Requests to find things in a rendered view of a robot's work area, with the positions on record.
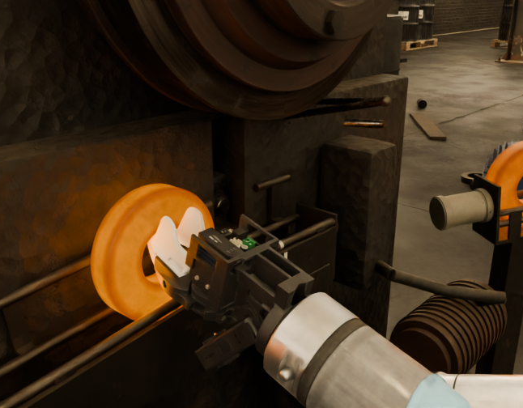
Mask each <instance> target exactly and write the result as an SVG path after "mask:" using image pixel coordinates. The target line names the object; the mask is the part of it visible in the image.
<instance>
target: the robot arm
mask: <svg viewBox="0 0 523 408"><path fill-rule="evenodd" d="M249 225H252V226H253V227H255V228H256V229H257V230H258V231H260V232H261V233H263V234H264V235H265V236H266V242H265V243H264V244H259V243H258V242H256V241H255V240H254V239H252V238H251V237H250V236H248V231H249ZM278 245H279V239H278V238H277V237H275V236H273V235H272V234H271V233H269V232H268V231H267V230H265V229H264V228H263V227H261V226H259V225H258V224H257V223H255V222H254V221H252V220H251V219H250V218H248V217H247V216H245V215H244V214H242V215H241V217H240V223H239V227H238V228H237V229H235V230H233V229H228V230H227V229H226V228H224V229H222V230H220V231H216V230H215V229H214V228H212V227H210V228H208V229H206V230H205V227H204V222H203V217H202V213H201V212H200V211H199V210H198V209H197V208H195V207H190V208H188V209H187V211H186V212H185V215H184V217H183V219H182V220H181V223H180V225H179V227H178V229H176V226H175V224H174V222H173V221H172V220H171V219H170V218H169V217H168V216H164V217H163V218H162V219H161V221H160V224H159V227H158V230H157V232H156V234H154V235H153V237H152V238H151V239H150V240H149V241H148V243H147V246H148V249H149V253H150V255H151V260H152V261H153V264H154V268H155V272H156V274H157V276H158V279H159V282H160V284H161V286H162V288H163V289H164V290H165V292H166V293H167V294H168V295H169V296H170V297H172V298H173V299H174V300H175V301H177V302H178V303H180V304H182V305H183V306H184V307H185V309H186V310H190V309H192V310H193V311H195V312H196V313H197V314H199V315H201V316H202V317H203V319H204V320H208V321H216V322H218V323H219V324H221V323H223V322H224V321H226V322H227V323H228V324H229V325H232V324H233V323H235V322H237V321H238V320H240V319H242V318H244V317H246V316H248V315H249V317H248V318H246V319H244V320H243V321H242V322H240V323H239V324H237V325H235V326H233V327H232V328H230V329H229V330H228V331H226V330H225V329H223V330H221V331H220V332H218V333H213V334H212V335H211V336H210V337H209V338H208V339H207V340H206V341H204V342H203V343H202V344H203V345H204V346H202V347H200V349H198V350H196V351H195V354H196V355H197V357H198V359H199V360H200V362H201V364H202V366H203V367H204V369H205V371H206V372H208V371H209V370H211V369H213V368H215V367H217V369H219V368H221V367H223V366H224V365H229V364H231V363H232V362H233V360H234V359H235V358H237V357H238V356H240V352H242V351H244V350H245V349H247V348H249V347H250V346H252V345H254V344H255V347H256V349H257V351H258V352H259V353H261V354H262V355H263V356H264V359H263V367H264V369H265V370H266V372H267V373H268V374H269V375H270V376H272V377H273V378H274V379H275V380H276V381H277V382H278V383H280V384H281V386H282V387H284V388H285V389H286V390H287V391H288V392H289V393H290V394H292V395H293V396H294V397H295V398H296V399H297V400H298V402H299V403H300V404H302V405H303V406H304V407H305V408H523V375H493V374H446V373H444V372H430V371H429V370H427V369H426V368H425V367H424V366H423V365H421V364H420V363H418V362H417V361H415V360H414V359H412V358H411V357H410V356H409V355H408V354H406V353H405V352H403V351H402V350H400V349H399V348H398V347H396V346H395V345H394V344H392V343H391V342H390V341H388V340H387V339H386V338H384V337H383V336H381V335H380V334H378V333H377V332H376V331H375V330H374V329H372V328H371V327H369V326H368V325H366V324H365V323H363V322H362V321H361V320H360V319H359V318H358V317H357V316H356V315H355V314H353V313H352V312H350V311H349V310H347V309H346V308H344V307H343V306H342V305H341V304H340V303H338V302H337V301H336V300H334V299H332V298H331V297H330V296H328V295H327V294H326V293H323V292H318V293H315V294H311V295H310V291H311V289H312V285H313V281H314V278H313V277H311V276H310V275H309V274H307V273H305V272H304V271H303V270H302V269H301V268H299V267H298V266H296V265H295V264H293V263H292V262H290V261H289V260H287V259H286V258H285V257H284V256H282V255H281V254H280V253H278V252H277V248H278Z"/></svg>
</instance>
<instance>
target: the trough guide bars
mask: <svg viewBox="0 0 523 408"><path fill-rule="evenodd" d="M517 197H523V190H517ZM522 213H523V206H515V207H511V208H507V209H503V210H500V217H502V216H506V215H508V219H504V220H500V227H507V226H508V243H509V244H510V243H514V242H518V241H521V224H522V223H523V216H522Z"/></svg>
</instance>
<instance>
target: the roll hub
mask: <svg viewBox="0 0 523 408"><path fill-rule="evenodd" d="M250 1H251V2H252V3H253V5H254V6H255V7H256V8H257V10H258V11H259V12H260V14H261V15H262V16H263V17H264V18H265V19H266V20H267V21H268V22H269V23H271V24H272V25H273V26H274V27H276V28H277V29H278V30H280V31H281V32H284V33H286V34H288V35H290V36H294V37H297V38H301V39H312V40H334V41H345V40H353V39H355V38H357V37H360V36H362V35H363V34H365V33H366V32H368V31H370V30H371V29H372V28H374V27H375V26H376V25H377V24H378V23H379V22H380V21H381V20H382V18H383V17H384V16H385V15H386V13H387V12H388V11H389V9H390V7H391V6H392V5H393V3H394V2H395V0H250ZM329 10H342V13H343V17H344V19H345V22H344V24H343V27H342V31H341V32H339V33H328V30H327V27H326V25H325V20H326V17H327V15H328V13H329Z"/></svg>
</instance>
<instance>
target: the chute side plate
mask: <svg viewBox="0 0 523 408"><path fill-rule="evenodd" d="M336 238H337V227H336V226H332V227H330V228H328V229H326V230H324V231H323V232H319V233H317V234H316V235H314V236H311V237H309V238H307V239H305V240H302V241H301V242H299V243H297V244H294V245H292V246H290V247H288V248H286V249H284V250H282V251H280V252H279V253H280V254H281V255H282V256H284V253H286V252H287V260H289V261H290V262H292V263H293V264H295V265H296V266H298V267H299V268H301V269H302V270H303V271H304V272H305V273H307V274H311V273H312V272H314V271H316V270H319V269H320V268H321V267H323V266H326V265H328V264H330V280H329V282H330V281H331V280H333V279H334V271H335V255H336ZM248 317H249V315H248V316H246V317H244V318H242V319H240V320H238V321H237V322H235V323H233V324H232V325H229V324H228V323H227V322H226V321H224V322H223V323H221V324H219V323H218V322H216V321H208V320H204V319H203V317H202V316H201V315H199V314H197V313H196V312H195V311H193V310H192V309H190V310H186V309H185V307H184V306H182V307H181V308H178V309H177V310H176V311H175V312H172V313H171V314H169V315H168V316H166V317H165V318H163V319H162V320H160V321H158V322H156V323H155V324H154V325H152V326H150V327H149V328H147V329H145V330H143V331H142V332H141V333H139V334H137V335H135V336H134V337H132V338H131V339H129V340H128V341H126V342H124V343H122V344H121V345H120V346H118V347H116V348H115V349H113V350H112V351H110V352H109V353H107V354H106V355H103V356H102V357H100V358H99V359H97V360H96V361H94V362H92V363H90V364H89V365H87V366H86V367H85V368H83V369H81V370H79V371H78V372H76V373H75V374H74V375H72V376H70V377H68V378H67V379H65V380H64V381H62V382H61V383H59V384H58V385H55V386H53V387H52V388H51V389H49V390H47V391H46V392H44V393H42V394H41V395H40V396H38V397H36V398H34V399H33V400H31V401H30V402H28V403H27V404H25V405H23V406H21V407H20V408H140V407H141V406H143V405H144V404H145V403H147V402H149V401H150V400H151V399H152V398H153V397H155V396H156V395H158V394H159V393H161V392H162V391H163V390H165V389H166V388H167V387H168V386H170V385H172V384H173V383H174V382H176V381H177V380H179V379H180V378H182V377H183V376H184V375H185V374H186V373H188V372H190V371H191V370H192V369H194V368H195V367H197V366H198V365H199V364H200V363H201V362H200V360H199V359H198V357H197V355H196V354H195V351H196V350H198V349H200V347H202V346H204V345H203V344H202V343H203V342H204V341H206V340H207V339H208V338H209V337H210V336H211V335H212V334H213V333H218V332H220V331H221V330H223V329H225V330H226V331H228V330H229V329H230V328H232V327H233V326H235V325H237V324H239V323H240V322H242V321H243V320H244V319H246V318H248Z"/></svg>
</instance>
